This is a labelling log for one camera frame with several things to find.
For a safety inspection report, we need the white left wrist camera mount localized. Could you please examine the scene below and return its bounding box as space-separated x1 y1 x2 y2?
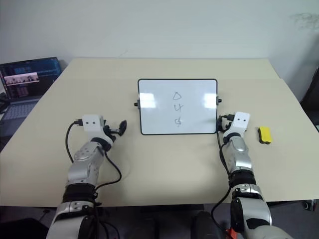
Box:
83 114 112 143

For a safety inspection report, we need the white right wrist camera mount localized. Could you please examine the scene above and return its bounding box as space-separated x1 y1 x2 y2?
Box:
223 112 251 139

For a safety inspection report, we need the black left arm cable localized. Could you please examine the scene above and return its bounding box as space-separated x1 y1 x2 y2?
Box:
65 119 123 194

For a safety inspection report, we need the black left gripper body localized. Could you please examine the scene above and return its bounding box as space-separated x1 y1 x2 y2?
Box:
103 120 121 140

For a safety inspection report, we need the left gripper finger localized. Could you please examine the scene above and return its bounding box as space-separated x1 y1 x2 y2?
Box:
119 119 128 136

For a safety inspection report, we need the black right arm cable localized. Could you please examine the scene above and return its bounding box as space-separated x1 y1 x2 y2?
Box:
211 114 235 235

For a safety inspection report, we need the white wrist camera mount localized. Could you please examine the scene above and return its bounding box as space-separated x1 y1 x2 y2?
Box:
83 114 112 143
223 112 251 139

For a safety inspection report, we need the small black-framed whiteboard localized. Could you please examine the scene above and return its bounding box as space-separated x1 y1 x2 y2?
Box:
134 79 223 136

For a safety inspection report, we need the yellow and black eraser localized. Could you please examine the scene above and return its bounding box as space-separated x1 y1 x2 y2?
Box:
256 126 273 145

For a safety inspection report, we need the open laptop computer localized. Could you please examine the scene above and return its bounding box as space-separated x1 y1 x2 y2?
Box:
0 56 62 123

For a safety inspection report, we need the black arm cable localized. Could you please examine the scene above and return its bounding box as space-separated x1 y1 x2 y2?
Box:
65 119 123 194
211 114 235 235

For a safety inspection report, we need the black table crossbar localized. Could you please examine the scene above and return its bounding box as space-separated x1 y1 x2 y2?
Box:
141 204 205 213

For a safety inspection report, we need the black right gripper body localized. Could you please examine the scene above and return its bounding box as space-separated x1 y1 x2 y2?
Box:
221 119 234 132

